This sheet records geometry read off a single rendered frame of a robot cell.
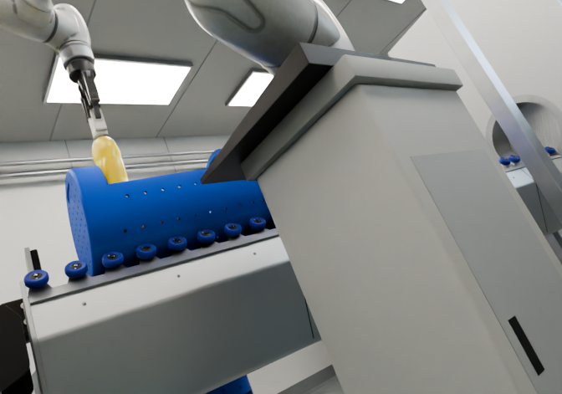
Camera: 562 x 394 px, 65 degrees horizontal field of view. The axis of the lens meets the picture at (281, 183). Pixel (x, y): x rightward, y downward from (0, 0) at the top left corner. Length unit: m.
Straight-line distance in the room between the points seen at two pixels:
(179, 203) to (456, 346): 0.71
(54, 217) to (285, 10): 4.29
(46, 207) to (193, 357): 3.97
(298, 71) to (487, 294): 0.40
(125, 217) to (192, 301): 0.24
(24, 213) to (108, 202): 3.80
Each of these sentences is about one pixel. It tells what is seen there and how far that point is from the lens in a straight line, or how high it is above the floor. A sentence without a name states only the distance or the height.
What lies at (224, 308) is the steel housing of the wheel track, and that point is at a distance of 1.06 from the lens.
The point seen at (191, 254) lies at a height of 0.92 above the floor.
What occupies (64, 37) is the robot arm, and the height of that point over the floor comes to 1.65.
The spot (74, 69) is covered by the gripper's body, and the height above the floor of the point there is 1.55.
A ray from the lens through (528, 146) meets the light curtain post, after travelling 1.71.
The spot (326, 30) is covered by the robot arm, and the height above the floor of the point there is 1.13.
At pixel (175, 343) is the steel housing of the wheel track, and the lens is 1.03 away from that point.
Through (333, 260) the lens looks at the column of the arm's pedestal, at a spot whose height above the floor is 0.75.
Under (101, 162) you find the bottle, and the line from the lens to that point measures 1.25.
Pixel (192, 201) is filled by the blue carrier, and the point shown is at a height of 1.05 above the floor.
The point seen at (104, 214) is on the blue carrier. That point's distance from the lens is 1.06.
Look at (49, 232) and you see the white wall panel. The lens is 4.80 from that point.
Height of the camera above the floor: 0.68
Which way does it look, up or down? 18 degrees up
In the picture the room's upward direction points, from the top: 23 degrees counter-clockwise
